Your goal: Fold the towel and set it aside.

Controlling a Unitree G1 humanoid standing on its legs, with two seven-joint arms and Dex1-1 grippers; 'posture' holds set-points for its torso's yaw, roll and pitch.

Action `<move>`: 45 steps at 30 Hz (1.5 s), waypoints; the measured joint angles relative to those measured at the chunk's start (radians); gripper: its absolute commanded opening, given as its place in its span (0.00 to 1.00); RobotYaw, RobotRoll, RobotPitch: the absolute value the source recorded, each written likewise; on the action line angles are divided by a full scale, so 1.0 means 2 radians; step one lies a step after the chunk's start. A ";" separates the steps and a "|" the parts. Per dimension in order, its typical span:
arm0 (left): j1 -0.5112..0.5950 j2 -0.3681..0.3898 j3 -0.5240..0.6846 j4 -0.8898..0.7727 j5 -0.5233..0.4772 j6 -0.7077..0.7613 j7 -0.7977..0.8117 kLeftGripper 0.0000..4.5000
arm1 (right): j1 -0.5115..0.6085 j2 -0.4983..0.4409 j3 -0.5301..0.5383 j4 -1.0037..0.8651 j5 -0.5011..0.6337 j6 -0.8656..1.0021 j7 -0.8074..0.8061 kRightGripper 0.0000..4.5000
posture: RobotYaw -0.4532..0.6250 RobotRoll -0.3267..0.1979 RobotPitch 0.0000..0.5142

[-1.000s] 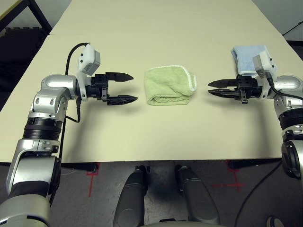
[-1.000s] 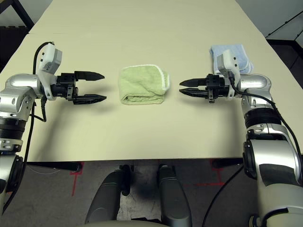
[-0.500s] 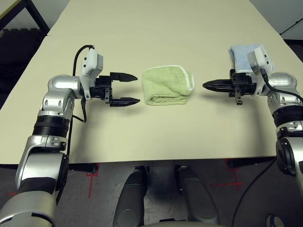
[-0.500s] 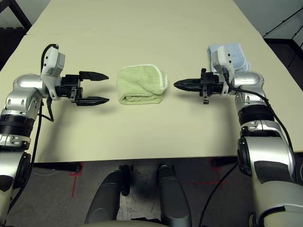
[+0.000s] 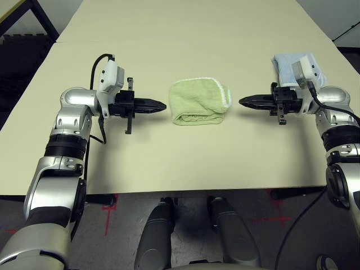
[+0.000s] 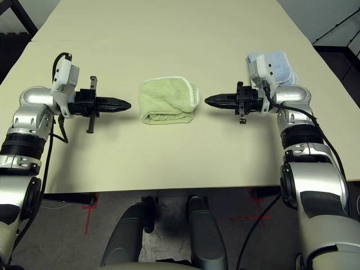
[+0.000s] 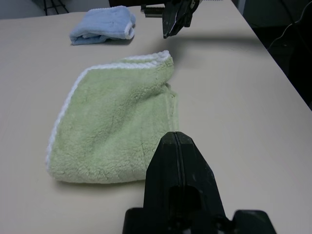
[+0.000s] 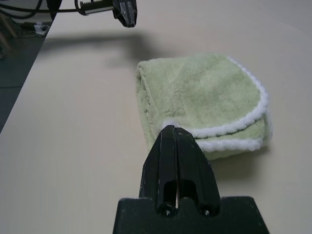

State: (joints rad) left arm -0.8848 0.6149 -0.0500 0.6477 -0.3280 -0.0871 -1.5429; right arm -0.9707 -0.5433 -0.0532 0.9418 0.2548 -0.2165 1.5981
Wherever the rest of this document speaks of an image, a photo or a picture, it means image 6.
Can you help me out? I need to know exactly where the black tripod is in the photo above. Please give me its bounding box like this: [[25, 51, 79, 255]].
[[312, 7, 360, 44]]

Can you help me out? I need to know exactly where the folded light blue towel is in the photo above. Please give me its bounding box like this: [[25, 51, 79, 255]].
[[246, 50, 299, 88]]

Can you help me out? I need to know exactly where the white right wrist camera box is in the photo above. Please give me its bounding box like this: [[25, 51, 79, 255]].
[[249, 55, 278, 113]]

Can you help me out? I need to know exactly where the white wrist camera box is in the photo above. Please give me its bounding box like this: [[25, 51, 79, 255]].
[[249, 55, 278, 113], [50, 57, 81, 118]]

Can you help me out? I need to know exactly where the green towel with white trim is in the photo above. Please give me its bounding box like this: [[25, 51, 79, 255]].
[[137, 75, 200, 125]]

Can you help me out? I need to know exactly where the thin black hanging cable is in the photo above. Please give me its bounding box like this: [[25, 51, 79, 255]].
[[235, 193, 282, 270]]

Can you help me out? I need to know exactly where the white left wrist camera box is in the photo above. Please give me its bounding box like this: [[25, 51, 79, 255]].
[[50, 57, 81, 118]]

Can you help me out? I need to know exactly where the black frame side table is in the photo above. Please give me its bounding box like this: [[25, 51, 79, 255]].
[[0, 0, 39, 34]]

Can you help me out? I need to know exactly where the red floor tape mark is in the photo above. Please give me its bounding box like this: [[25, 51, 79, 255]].
[[222, 190, 271, 227]]

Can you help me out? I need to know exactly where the grey left robot leg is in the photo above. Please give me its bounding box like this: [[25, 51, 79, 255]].
[[100, 196, 155, 267]]

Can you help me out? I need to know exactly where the beige robot torso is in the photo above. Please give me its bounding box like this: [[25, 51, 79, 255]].
[[95, 261, 197, 270]]

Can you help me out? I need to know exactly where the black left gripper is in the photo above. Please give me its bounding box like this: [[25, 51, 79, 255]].
[[67, 75, 132, 135]]

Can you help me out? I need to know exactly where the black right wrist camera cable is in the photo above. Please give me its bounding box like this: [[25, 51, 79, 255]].
[[263, 80, 351, 186]]

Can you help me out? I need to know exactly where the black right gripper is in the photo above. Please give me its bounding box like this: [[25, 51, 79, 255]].
[[204, 81, 264, 125]]

